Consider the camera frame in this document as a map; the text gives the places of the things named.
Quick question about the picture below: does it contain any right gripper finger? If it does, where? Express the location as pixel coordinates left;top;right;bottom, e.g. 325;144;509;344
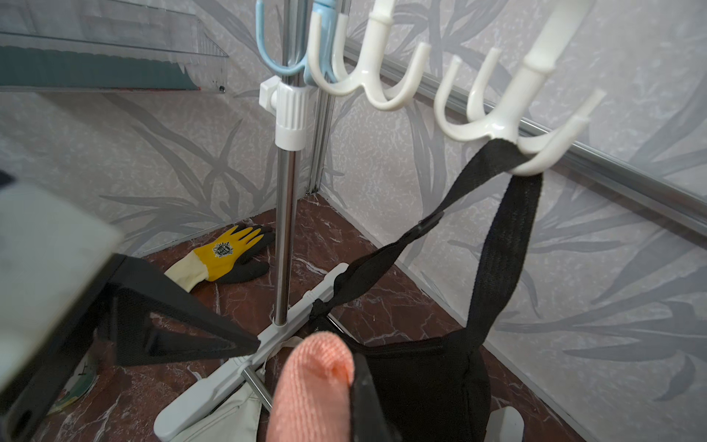
350;354;401;442

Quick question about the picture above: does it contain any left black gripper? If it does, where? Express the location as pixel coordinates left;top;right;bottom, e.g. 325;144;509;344
1;254;261;441

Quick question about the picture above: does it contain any pink sling bag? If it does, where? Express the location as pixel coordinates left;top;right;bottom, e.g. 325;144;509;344
266;331;355;441

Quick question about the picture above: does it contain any black sling bag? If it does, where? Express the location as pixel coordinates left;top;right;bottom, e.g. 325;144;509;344
264;137;546;442

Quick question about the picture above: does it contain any cream sling bag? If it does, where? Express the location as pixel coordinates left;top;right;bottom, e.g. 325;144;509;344
173;383;261;442

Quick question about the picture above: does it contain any white hook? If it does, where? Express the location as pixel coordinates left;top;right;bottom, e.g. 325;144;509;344
434;1;606;176
307;0;431;112

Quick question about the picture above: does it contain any light blue plastic hook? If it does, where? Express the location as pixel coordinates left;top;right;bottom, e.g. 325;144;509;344
255;0;339;87

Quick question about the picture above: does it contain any yellow black work glove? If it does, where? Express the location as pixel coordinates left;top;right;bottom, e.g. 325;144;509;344
165;225;275;292

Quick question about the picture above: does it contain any white and chrome garment rack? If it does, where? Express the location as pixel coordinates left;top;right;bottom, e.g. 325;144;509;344
153;0;526;442

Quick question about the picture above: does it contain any clear plastic wall shelf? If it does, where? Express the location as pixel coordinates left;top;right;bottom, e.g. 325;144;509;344
1;1;228;93

